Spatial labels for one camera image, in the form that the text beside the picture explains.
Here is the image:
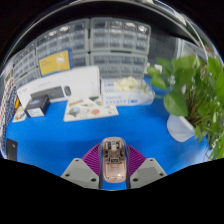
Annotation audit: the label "black mouse pad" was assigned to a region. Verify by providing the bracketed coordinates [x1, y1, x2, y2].
[5, 138, 18, 161]

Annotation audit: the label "pink transparent computer mouse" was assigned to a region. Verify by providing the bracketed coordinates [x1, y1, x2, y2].
[100, 136, 129, 184]

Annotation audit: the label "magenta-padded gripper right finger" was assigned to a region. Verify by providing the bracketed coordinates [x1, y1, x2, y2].
[125, 144, 168, 190]

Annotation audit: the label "green plant in white pot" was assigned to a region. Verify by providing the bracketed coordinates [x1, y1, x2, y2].
[146, 54, 224, 160]

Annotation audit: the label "yellow blue-edged box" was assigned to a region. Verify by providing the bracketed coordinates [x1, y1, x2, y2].
[38, 49, 73, 77]

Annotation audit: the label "colourful sticker sheet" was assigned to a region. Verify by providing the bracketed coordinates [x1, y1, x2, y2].
[63, 96, 119, 123]
[12, 106, 28, 123]

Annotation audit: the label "white blue glove box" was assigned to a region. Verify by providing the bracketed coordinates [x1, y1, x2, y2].
[100, 76, 155, 107]

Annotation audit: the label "small black box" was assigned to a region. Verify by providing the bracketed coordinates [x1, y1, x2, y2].
[24, 94, 51, 118]

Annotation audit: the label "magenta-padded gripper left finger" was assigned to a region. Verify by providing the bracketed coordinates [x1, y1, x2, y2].
[60, 143, 104, 190]

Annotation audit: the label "white keyboard carton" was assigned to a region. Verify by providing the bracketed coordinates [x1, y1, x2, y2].
[16, 65, 101, 109]

